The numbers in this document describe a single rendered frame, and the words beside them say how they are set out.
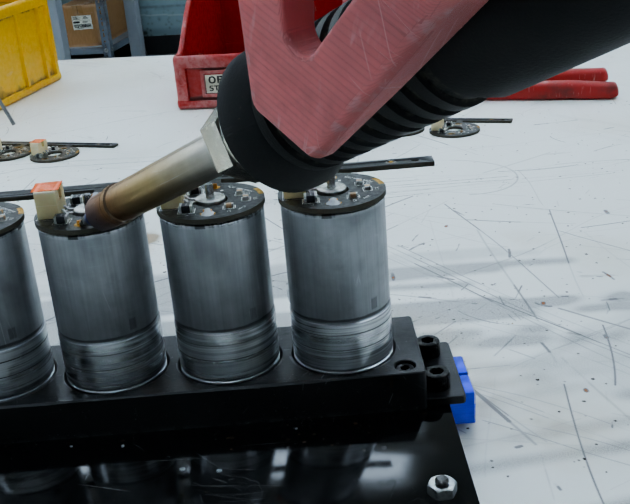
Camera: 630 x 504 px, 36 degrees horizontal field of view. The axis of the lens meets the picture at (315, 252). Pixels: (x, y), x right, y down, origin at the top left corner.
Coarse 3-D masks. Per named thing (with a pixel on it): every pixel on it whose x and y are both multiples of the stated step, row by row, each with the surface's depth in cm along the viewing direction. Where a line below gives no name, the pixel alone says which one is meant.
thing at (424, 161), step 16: (384, 160) 24; (400, 160) 24; (416, 160) 24; (432, 160) 24; (224, 176) 24; (0, 192) 24; (16, 192) 24; (32, 192) 24; (64, 192) 24; (80, 192) 24
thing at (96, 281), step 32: (128, 224) 22; (64, 256) 22; (96, 256) 22; (128, 256) 22; (64, 288) 22; (96, 288) 22; (128, 288) 22; (64, 320) 22; (96, 320) 22; (128, 320) 22; (160, 320) 24; (64, 352) 23; (96, 352) 22; (128, 352) 23; (160, 352) 23; (96, 384) 23; (128, 384) 23
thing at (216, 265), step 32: (160, 224) 22; (224, 224) 21; (256, 224) 22; (192, 256) 22; (224, 256) 22; (256, 256) 22; (192, 288) 22; (224, 288) 22; (256, 288) 22; (192, 320) 22; (224, 320) 22; (256, 320) 23; (192, 352) 23; (224, 352) 22; (256, 352) 23
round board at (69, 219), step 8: (72, 200) 23; (80, 200) 23; (56, 216) 22; (64, 216) 22; (72, 216) 22; (40, 224) 22; (48, 224) 22; (56, 224) 22; (64, 224) 22; (72, 224) 22; (48, 232) 21; (56, 232) 21; (64, 232) 21; (72, 232) 21; (80, 232) 21; (88, 232) 21; (96, 232) 21
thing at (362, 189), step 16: (336, 176) 23; (352, 176) 23; (368, 176) 23; (352, 192) 22; (368, 192) 22; (384, 192) 22; (288, 208) 22; (304, 208) 21; (320, 208) 21; (336, 208) 21; (352, 208) 21
